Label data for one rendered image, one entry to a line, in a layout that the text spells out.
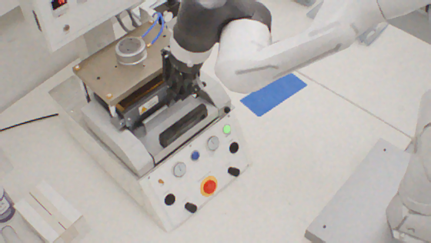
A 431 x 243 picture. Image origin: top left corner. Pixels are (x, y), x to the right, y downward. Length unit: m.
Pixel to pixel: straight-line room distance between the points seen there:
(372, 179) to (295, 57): 0.67
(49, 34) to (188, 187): 0.54
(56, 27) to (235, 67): 0.56
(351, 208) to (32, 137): 1.03
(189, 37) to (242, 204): 0.61
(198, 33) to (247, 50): 0.10
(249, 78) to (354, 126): 0.79
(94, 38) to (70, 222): 0.51
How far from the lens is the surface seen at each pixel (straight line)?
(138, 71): 1.18
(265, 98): 1.59
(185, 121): 1.18
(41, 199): 1.34
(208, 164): 1.30
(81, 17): 1.24
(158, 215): 1.26
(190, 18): 0.83
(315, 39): 0.77
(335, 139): 1.50
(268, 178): 1.38
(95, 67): 1.22
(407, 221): 1.24
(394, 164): 1.42
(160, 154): 1.18
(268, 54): 0.79
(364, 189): 1.35
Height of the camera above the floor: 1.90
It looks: 49 degrees down
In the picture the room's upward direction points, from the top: 3 degrees counter-clockwise
